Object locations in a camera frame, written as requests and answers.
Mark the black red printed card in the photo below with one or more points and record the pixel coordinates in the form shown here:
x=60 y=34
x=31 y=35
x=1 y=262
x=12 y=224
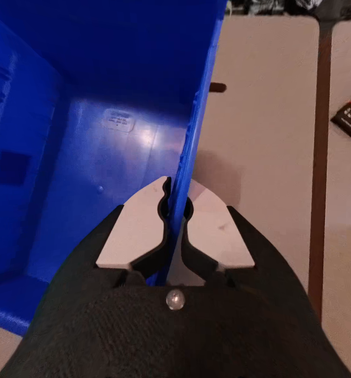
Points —
x=348 y=119

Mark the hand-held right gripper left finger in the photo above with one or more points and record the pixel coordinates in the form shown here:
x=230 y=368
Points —
x=134 y=230

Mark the blue plastic bin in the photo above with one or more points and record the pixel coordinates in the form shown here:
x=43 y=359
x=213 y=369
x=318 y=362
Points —
x=104 y=147

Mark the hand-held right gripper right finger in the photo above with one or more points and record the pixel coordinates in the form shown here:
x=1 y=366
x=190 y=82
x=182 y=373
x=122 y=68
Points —
x=219 y=233

